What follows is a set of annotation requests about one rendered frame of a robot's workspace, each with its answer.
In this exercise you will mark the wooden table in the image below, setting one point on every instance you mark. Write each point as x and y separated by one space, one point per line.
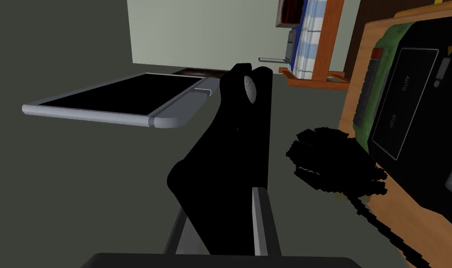
415 223

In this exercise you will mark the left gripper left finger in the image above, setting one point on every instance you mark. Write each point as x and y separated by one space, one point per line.
184 238

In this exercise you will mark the dark brown shelf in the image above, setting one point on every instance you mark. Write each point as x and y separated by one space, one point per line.
290 13

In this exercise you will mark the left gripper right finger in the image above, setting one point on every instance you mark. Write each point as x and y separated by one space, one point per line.
262 223

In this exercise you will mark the black and green appliance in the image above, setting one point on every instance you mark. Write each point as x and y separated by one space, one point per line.
415 111

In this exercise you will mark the black object with grey oval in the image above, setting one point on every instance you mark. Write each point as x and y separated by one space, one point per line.
229 149

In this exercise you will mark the wooden bed with striped bedding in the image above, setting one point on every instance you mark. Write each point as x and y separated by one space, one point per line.
328 37

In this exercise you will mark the grey flat panel black screen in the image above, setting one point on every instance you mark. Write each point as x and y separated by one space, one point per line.
99 93

